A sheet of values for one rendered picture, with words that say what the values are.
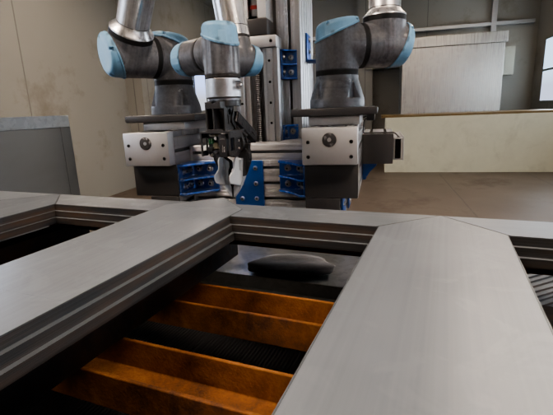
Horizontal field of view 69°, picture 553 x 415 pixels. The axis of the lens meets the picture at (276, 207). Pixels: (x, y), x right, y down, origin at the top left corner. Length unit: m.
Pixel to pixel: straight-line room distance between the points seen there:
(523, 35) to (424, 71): 2.55
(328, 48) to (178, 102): 0.46
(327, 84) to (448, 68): 6.71
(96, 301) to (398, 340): 0.32
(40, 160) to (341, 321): 1.34
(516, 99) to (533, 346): 9.26
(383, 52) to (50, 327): 1.00
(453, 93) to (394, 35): 6.61
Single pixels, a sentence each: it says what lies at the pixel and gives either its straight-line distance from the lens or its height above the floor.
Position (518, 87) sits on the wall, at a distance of 9.61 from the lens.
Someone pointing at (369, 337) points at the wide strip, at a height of 0.85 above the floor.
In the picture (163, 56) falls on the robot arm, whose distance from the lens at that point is 1.26.
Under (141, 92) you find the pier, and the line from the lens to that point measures 6.24.
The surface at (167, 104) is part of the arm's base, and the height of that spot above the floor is 1.07.
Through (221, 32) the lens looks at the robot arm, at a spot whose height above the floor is 1.19.
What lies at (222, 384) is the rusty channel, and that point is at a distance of 0.59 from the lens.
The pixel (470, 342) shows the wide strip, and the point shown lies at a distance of 0.37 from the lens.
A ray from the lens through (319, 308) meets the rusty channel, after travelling 0.71.
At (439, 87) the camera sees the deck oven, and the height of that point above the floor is 1.29.
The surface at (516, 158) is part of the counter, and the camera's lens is 6.98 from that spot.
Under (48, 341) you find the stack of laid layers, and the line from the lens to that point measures 0.47.
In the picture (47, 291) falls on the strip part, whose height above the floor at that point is 0.85.
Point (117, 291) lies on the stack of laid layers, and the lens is 0.52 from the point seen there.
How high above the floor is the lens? 1.04
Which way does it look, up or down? 14 degrees down
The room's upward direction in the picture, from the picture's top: 2 degrees counter-clockwise
